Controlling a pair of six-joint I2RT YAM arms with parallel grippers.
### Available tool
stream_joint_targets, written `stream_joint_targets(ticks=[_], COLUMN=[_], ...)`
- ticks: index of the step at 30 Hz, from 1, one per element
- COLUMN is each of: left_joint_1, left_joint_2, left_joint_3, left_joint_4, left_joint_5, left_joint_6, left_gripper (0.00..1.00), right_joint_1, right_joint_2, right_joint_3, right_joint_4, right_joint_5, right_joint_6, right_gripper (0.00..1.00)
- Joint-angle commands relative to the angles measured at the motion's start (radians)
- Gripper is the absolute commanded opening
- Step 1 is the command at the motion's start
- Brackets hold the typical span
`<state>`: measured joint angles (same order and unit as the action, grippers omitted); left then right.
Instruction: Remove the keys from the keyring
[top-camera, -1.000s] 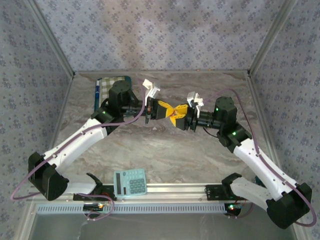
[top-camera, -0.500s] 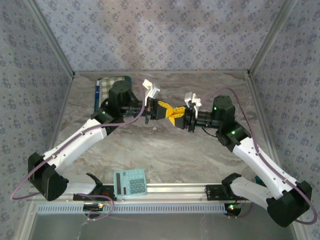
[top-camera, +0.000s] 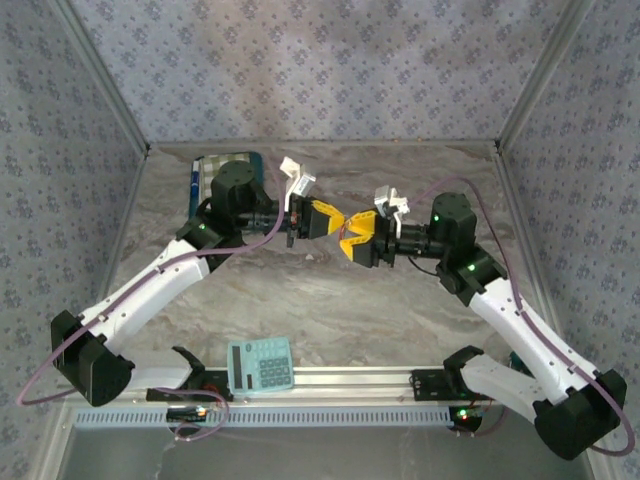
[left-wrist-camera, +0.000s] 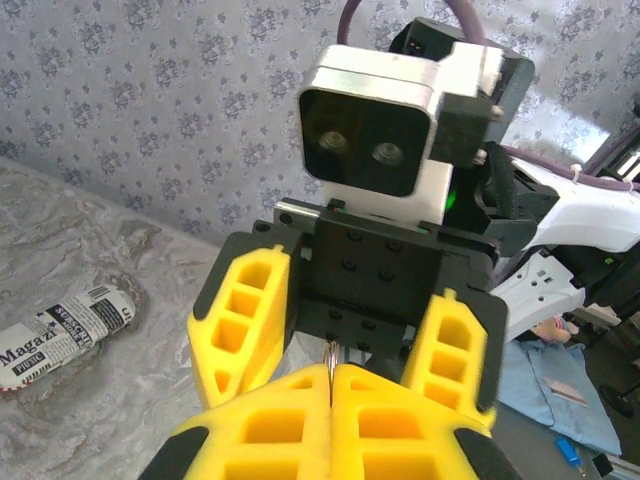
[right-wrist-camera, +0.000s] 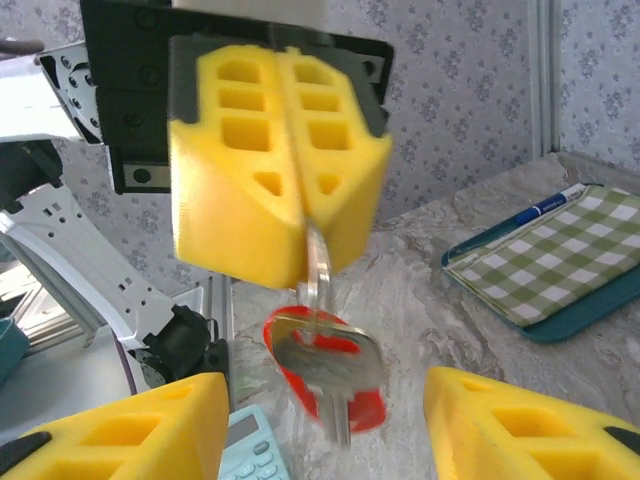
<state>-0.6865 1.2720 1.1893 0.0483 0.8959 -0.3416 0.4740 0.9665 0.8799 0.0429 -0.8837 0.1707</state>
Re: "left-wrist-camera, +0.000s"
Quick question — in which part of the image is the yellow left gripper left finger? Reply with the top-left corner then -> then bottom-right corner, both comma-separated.
142,362 -> 334,480

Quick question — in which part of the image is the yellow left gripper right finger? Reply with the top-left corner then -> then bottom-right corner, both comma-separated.
330,362 -> 524,480

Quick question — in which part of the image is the light blue cloth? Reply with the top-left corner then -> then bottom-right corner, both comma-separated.
499,339 -> 624,456

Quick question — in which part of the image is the pink card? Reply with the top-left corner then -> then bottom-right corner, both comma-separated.
542,377 -> 589,406

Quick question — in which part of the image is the small blue plastic object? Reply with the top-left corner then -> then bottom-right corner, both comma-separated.
555,435 -> 584,466

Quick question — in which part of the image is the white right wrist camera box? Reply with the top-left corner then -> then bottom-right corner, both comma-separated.
298,43 -> 504,224

